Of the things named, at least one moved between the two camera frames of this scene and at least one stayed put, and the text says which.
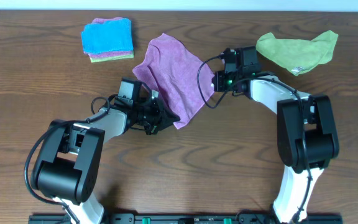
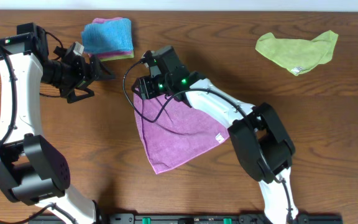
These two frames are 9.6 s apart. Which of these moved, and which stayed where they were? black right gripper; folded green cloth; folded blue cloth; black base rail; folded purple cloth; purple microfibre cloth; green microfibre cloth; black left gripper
Moved: purple microfibre cloth; black left gripper; black right gripper
Stayed: folded blue cloth; green microfibre cloth; folded green cloth; black base rail; folded purple cloth
